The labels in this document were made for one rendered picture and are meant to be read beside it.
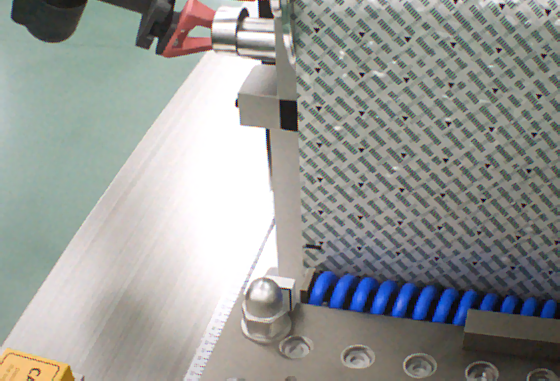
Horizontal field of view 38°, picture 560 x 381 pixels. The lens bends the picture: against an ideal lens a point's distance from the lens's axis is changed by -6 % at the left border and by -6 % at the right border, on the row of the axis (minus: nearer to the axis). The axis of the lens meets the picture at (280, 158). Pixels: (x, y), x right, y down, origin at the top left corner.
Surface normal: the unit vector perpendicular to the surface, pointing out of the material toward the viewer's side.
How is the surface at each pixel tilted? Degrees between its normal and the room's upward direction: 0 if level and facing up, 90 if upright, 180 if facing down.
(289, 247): 90
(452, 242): 90
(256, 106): 90
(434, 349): 0
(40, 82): 0
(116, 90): 0
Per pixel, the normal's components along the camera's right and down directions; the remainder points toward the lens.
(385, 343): -0.04, -0.82
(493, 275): -0.27, 0.55
